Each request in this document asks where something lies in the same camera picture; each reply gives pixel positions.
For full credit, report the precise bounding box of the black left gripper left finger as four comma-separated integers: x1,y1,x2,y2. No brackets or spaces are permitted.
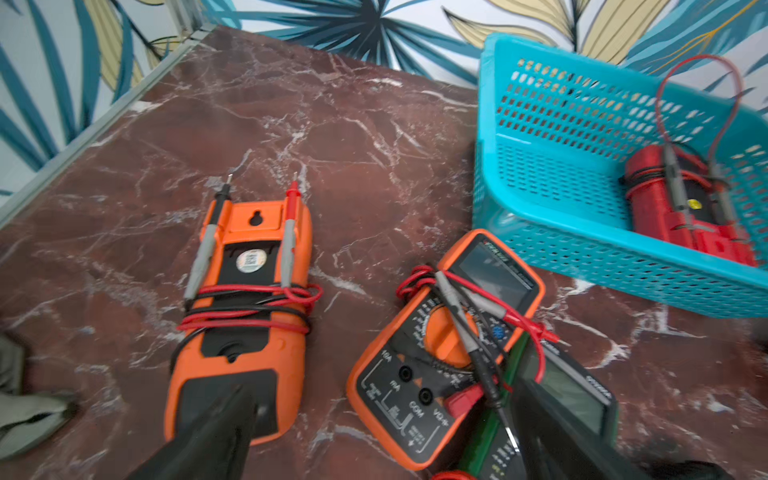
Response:
128,385,256,479

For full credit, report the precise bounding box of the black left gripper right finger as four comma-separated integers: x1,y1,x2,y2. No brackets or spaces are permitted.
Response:
511,379,649,479

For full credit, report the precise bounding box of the orange clamp multimeter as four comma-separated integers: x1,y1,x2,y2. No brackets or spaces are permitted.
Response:
164,182,323,446

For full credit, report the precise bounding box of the orange black multimeter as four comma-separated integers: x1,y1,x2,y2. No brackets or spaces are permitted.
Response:
346,229,560,471

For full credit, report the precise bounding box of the red clamp multimeter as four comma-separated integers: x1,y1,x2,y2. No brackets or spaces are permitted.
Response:
620,54,758,267

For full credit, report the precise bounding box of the green black multimeter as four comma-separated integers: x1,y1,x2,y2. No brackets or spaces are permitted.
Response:
434,338,621,479

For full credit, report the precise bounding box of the teal plastic basket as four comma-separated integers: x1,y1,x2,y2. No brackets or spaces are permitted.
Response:
472,34,767,318

